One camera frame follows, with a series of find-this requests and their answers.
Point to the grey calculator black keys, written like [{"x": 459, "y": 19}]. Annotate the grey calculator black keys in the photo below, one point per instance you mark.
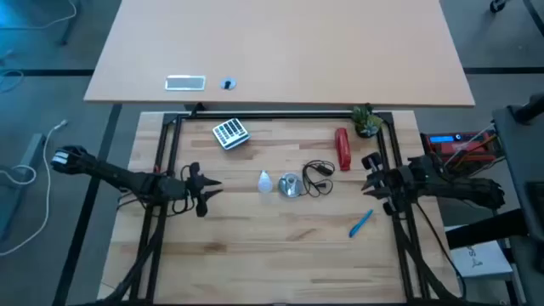
[{"x": 230, "y": 133}]

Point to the black frame clamp knob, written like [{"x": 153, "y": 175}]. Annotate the black frame clamp knob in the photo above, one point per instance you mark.
[{"x": 197, "y": 109}]

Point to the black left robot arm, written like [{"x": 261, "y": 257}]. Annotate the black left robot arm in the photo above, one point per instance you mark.
[{"x": 127, "y": 180}]

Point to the black aluminium table frame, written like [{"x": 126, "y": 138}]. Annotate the black aluminium table frame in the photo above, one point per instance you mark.
[{"x": 272, "y": 115}]

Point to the black chair base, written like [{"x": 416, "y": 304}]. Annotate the black chair base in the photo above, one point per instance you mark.
[{"x": 496, "y": 6}]

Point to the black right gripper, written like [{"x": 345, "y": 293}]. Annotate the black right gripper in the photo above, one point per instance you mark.
[{"x": 393, "y": 185}]

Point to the chrome lamp socket base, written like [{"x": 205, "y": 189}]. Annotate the chrome lamp socket base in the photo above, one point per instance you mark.
[{"x": 285, "y": 189}]

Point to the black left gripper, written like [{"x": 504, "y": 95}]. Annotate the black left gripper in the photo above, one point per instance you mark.
[{"x": 194, "y": 189}]

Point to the red stapler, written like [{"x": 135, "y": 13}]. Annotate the red stapler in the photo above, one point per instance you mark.
[{"x": 342, "y": 149}]

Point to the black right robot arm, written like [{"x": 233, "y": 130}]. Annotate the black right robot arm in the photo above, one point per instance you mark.
[{"x": 459, "y": 189}]

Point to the grey desk foot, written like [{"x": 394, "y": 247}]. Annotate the grey desk foot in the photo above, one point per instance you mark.
[{"x": 32, "y": 153}]

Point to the grey equipment cart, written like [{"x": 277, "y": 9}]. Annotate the grey equipment cart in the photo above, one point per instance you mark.
[{"x": 518, "y": 161}]

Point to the small potted succulent plant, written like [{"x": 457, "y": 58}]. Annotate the small potted succulent plant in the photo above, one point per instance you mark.
[{"x": 366, "y": 123}]

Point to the blue pen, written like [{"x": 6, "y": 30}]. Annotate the blue pen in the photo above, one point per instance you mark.
[{"x": 360, "y": 224}]

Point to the red bench power supply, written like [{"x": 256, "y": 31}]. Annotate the red bench power supply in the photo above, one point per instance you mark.
[{"x": 442, "y": 146}]

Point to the large beige desk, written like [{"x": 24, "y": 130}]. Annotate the large beige desk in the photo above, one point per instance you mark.
[{"x": 276, "y": 47}]

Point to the white printed box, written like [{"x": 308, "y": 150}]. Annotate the white printed box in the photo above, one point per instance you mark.
[{"x": 480, "y": 259}]

